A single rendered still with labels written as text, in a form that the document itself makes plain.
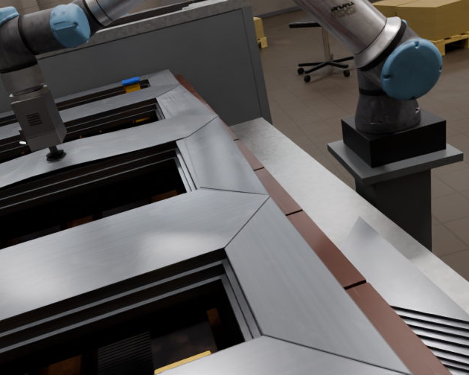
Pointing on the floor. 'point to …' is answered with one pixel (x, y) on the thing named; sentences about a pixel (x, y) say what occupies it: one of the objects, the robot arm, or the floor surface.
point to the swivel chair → (324, 50)
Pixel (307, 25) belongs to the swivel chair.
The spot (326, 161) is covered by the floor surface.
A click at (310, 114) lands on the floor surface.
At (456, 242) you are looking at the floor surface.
